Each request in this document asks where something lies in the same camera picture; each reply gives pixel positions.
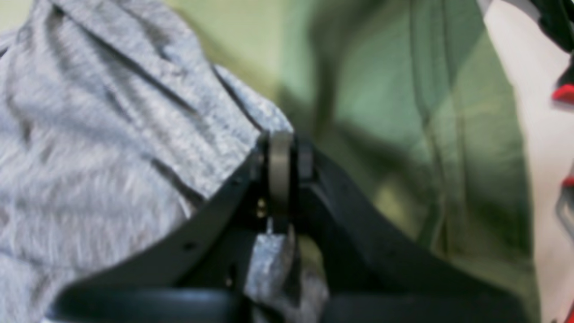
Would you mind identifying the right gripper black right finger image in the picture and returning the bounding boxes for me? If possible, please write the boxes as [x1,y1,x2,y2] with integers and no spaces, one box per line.
[292,138,527,323]

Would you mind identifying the tools at left edge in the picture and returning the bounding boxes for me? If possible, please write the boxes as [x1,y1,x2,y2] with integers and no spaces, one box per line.
[532,0,573,323]

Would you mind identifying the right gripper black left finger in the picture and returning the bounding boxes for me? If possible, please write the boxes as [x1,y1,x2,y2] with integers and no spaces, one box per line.
[47,131,294,323]

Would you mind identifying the green table cloth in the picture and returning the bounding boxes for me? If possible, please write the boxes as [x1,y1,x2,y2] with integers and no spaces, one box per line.
[158,0,540,323]

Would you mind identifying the grey heathered T-shirt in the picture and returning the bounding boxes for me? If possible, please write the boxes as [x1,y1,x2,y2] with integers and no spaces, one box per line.
[0,0,330,323]

